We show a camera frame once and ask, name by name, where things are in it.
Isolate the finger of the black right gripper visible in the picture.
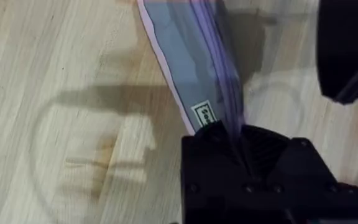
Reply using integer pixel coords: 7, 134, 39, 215
316, 0, 358, 105

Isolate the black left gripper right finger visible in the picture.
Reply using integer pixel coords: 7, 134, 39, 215
239, 124, 339, 200

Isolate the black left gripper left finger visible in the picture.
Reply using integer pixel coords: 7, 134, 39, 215
180, 120, 255, 200

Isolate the grey zip bag pink edge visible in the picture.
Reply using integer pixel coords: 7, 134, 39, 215
136, 0, 247, 137

